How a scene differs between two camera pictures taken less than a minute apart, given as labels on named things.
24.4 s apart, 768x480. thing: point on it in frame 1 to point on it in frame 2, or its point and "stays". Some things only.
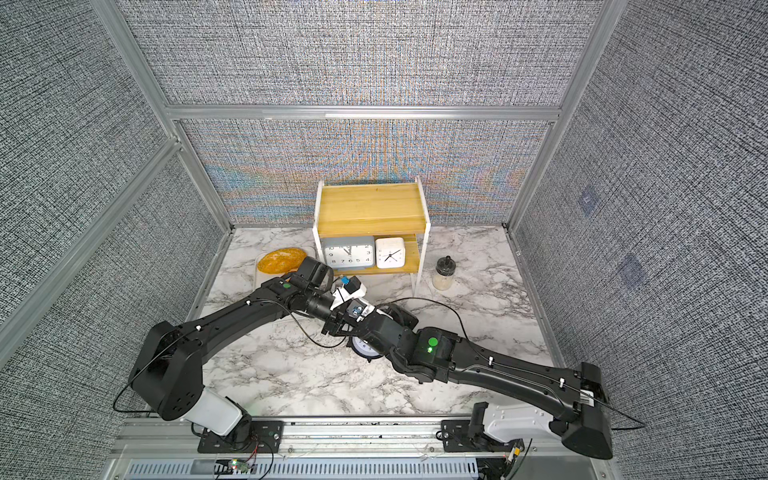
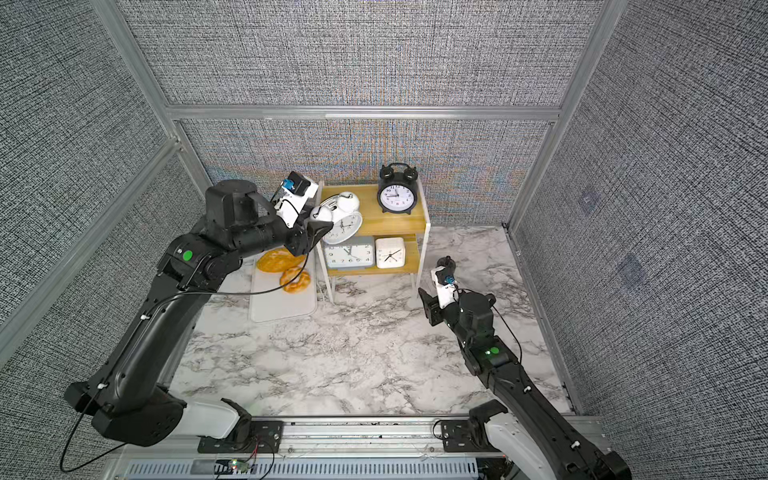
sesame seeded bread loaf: [281, 261] stays
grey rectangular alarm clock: [349, 253] stays
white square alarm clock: [390, 252] stays
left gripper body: [334, 319] to [298, 240]
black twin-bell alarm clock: [364, 349] to [397, 191]
